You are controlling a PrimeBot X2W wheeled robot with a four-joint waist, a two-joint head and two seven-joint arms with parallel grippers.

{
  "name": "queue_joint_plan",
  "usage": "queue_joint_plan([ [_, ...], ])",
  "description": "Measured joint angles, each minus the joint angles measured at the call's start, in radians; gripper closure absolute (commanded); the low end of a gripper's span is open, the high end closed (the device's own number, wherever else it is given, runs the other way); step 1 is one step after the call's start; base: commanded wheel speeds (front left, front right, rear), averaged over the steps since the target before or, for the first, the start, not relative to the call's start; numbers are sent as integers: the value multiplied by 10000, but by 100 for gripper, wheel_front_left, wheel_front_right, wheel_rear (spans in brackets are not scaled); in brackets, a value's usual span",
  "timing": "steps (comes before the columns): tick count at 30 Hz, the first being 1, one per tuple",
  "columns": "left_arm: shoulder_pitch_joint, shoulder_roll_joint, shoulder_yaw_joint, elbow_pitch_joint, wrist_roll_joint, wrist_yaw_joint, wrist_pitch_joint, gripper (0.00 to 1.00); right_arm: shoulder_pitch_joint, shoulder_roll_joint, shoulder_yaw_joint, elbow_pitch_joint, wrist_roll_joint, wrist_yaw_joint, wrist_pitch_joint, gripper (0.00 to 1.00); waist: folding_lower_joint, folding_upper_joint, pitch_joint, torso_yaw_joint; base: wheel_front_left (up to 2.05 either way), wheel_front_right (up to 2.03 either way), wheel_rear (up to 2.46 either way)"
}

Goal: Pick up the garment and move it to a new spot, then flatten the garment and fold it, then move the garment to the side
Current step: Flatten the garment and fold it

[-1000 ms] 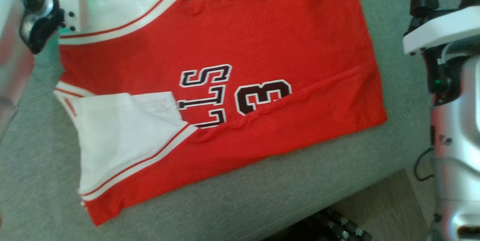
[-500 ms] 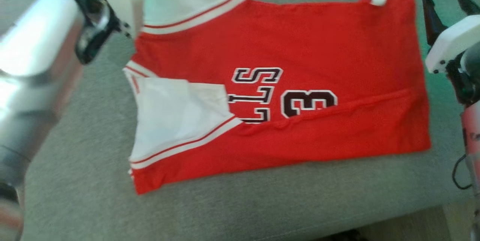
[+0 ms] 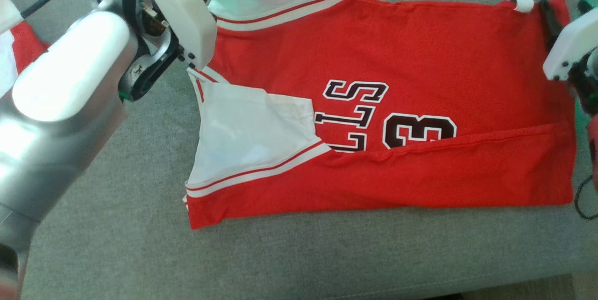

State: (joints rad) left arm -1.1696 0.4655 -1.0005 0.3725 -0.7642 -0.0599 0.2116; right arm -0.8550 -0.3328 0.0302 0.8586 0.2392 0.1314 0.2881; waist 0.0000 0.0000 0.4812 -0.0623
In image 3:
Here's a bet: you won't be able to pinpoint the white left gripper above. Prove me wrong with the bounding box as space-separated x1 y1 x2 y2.
130 0 229 71

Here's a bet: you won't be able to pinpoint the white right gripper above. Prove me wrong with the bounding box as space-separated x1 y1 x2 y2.
537 0 598 82

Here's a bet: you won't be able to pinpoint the red Bulls jersey white trim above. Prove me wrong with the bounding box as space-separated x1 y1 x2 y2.
182 0 578 231

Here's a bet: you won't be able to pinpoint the red shorts with white stripe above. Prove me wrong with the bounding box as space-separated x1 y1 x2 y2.
0 20 50 100

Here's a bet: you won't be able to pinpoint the large grey sofa seat cushion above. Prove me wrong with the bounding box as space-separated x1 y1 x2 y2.
0 0 598 300

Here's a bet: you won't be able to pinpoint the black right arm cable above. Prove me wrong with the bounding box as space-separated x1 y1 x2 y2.
573 174 598 221

